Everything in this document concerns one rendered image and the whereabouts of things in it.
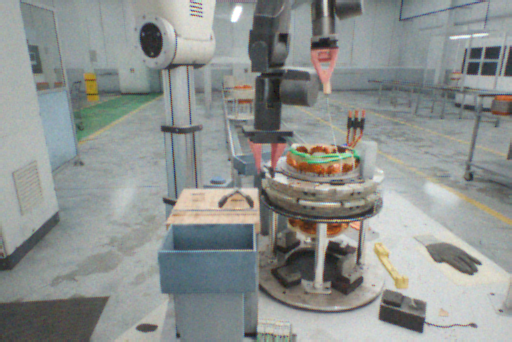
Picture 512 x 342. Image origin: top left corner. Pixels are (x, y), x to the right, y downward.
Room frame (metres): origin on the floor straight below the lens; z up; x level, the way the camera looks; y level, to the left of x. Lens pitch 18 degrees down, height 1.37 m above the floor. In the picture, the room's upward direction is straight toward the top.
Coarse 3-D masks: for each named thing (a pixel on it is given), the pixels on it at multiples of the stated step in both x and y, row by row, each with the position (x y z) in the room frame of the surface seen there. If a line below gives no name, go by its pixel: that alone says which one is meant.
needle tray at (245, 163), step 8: (264, 152) 1.20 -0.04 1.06; (240, 160) 1.09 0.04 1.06; (248, 160) 1.17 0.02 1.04; (264, 160) 1.20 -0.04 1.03; (240, 168) 1.09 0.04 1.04; (248, 168) 1.06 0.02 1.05; (256, 168) 1.07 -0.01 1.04; (256, 176) 1.15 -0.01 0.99; (256, 184) 1.15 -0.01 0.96; (264, 208) 1.10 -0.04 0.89; (264, 216) 1.10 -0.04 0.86; (280, 216) 1.13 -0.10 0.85; (264, 224) 1.10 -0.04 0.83; (280, 224) 1.13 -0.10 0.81; (264, 232) 1.10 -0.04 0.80
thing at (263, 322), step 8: (264, 320) 0.63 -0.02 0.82; (272, 320) 0.63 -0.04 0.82; (280, 320) 0.64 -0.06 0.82; (288, 320) 0.63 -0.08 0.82; (264, 328) 0.61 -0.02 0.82; (272, 328) 0.61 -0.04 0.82; (280, 328) 0.61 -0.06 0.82; (288, 328) 0.61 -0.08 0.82; (264, 336) 0.61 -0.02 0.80; (272, 336) 0.60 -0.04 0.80; (280, 336) 0.60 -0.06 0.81; (288, 336) 0.60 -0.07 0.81; (296, 336) 0.63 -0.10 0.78
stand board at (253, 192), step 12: (192, 192) 0.80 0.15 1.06; (204, 192) 0.80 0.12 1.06; (216, 192) 0.79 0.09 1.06; (228, 192) 0.79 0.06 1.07; (252, 192) 0.79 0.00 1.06; (180, 204) 0.72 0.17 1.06; (192, 204) 0.72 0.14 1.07; (204, 204) 0.72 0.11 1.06; (216, 204) 0.72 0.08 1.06; (228, 204) 0.72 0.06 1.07; (240, 204) 0.72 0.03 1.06; (180, 216) 0.65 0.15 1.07; (192, 216) 0.65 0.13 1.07; (204, 216) 0.65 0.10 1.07; (216, 216) 0.65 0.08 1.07; (228, 216) 0.65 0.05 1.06; (240, 216) 0.65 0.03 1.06; (252, 216) 0.65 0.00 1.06
